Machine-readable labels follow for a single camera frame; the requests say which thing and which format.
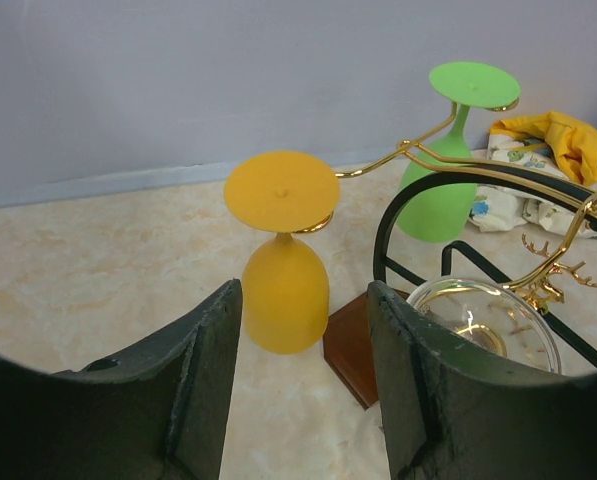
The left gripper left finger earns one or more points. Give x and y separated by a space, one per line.
157 409

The orange wine glass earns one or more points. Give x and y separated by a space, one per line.
285 284

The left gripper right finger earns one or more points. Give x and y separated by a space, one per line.
452 410

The crumpled floral yellow cloth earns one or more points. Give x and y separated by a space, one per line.
552 143

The clear wine glass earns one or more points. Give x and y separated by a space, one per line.
491 317

